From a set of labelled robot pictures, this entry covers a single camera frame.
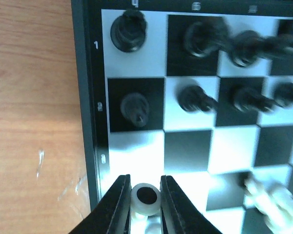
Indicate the black chess piece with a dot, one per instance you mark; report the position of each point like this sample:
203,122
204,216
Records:
129,31

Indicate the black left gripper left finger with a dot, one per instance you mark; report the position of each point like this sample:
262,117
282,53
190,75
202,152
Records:
112,215

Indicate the black and grey chessboard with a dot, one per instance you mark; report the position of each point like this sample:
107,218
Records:
207,99

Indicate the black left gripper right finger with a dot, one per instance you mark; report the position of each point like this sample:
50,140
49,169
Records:
178,214

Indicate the white chess piece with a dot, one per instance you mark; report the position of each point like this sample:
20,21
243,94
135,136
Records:
145,201

